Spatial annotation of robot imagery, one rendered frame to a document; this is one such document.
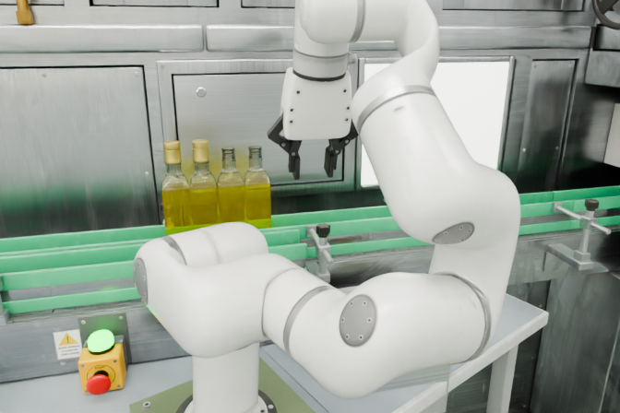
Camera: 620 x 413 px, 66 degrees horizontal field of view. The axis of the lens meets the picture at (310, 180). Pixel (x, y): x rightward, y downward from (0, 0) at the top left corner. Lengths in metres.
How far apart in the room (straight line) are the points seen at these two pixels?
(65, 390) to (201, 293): 0.59
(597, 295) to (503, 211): 1.17
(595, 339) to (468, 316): 1.22
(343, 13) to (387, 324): 0.33
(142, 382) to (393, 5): 0.79
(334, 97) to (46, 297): 0.65
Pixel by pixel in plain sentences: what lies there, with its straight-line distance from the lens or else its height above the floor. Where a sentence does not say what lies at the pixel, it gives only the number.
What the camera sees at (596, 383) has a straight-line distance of 1.71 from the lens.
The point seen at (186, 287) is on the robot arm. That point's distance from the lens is 0.52.
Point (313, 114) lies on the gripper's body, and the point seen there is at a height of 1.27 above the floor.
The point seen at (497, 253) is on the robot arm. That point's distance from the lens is 0.49.
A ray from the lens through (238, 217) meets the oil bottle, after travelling 1.05.
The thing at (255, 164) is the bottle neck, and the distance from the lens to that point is 1.03.
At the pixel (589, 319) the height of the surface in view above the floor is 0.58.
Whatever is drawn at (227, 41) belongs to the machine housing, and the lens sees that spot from 1.13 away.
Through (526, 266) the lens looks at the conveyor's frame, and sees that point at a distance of 1.36.
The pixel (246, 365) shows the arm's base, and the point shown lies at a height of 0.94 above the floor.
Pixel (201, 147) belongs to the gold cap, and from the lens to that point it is 1.01.
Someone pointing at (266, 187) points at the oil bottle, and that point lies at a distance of 1.03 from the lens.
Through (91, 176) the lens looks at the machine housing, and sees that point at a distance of 1.24.
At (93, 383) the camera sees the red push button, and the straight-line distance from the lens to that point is 0.97.
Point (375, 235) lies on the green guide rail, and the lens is 1.13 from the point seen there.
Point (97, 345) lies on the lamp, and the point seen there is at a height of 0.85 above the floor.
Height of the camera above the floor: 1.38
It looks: 17 degrees down
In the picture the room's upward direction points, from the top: straight up
